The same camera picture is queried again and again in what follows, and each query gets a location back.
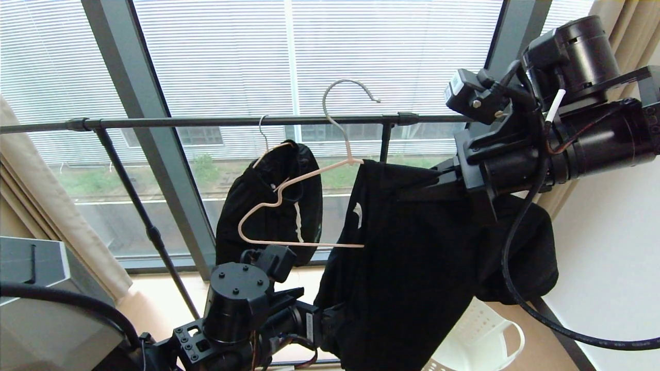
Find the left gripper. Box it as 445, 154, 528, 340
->
271, 289, 338, 356

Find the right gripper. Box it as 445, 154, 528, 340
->
397, 114, 571, 224

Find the black garment with white cords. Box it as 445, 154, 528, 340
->
215, 139, 324, 267

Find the pink clothes hanger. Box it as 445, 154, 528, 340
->
252, 115, 295, 192
238, 78, 382, 249

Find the white laundry basket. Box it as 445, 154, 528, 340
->
423, 298, 525, 371

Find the black clothes rack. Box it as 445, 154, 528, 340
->
0, 112, 471, 367

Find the beige curtain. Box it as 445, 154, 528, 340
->
536, 0, 660, 222
0, 95, 134, 302

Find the window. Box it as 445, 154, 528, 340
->
0, 0, 595, 271

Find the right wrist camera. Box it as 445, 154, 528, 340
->
444, 69, 522, 127

